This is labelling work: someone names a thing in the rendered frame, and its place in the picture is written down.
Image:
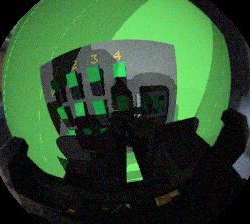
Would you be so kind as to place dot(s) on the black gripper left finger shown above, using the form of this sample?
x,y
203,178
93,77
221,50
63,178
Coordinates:
x,y
110,145

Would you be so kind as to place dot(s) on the grey switch panel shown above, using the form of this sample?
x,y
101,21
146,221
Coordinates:
x,y
87,88

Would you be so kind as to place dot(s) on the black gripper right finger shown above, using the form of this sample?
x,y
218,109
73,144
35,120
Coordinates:
x,y
146,138

